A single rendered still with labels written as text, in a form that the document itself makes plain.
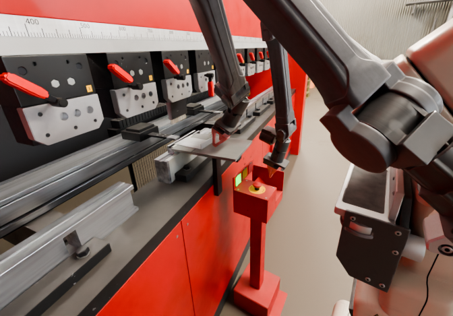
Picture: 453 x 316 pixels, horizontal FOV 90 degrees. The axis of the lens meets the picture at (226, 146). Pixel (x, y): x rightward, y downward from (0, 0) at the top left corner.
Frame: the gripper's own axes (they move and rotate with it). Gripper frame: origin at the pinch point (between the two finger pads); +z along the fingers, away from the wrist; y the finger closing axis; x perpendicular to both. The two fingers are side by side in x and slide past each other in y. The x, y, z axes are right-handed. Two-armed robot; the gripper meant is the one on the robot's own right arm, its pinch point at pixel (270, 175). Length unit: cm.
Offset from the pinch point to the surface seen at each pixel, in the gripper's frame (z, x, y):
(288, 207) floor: 80, -83, -10
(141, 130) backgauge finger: -10, 26, 54
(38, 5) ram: -54, 62, 38
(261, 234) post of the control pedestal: 27.7, 8.2, -6.7
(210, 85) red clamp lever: -32.0, 6.2, 35.1
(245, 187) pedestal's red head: 3.9, 11.3, 6.7
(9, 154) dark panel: -1, 63, 80
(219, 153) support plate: -16.7, 25.6, 15.0
